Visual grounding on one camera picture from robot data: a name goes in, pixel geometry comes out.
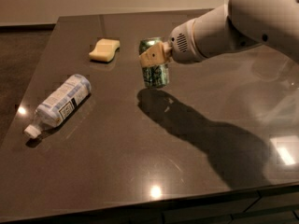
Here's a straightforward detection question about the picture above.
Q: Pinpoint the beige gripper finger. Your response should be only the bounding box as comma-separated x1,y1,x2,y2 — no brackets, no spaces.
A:
139,42,172,68

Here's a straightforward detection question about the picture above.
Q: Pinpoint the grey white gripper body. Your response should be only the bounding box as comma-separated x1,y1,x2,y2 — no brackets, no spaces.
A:
169,19,206,63

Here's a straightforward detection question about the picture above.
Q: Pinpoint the clear plastic water bottle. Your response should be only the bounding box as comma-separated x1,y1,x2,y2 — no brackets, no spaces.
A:
24,74,92,139

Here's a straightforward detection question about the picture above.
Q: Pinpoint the green soda can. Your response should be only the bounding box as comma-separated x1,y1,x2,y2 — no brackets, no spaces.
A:
139,37,169,89

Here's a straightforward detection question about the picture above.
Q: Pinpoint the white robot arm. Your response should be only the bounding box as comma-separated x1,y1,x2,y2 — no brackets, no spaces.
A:
139,0,299,67

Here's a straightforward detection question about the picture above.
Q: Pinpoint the yellow sponge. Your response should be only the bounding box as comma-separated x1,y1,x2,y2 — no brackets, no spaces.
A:
89,38,120,63

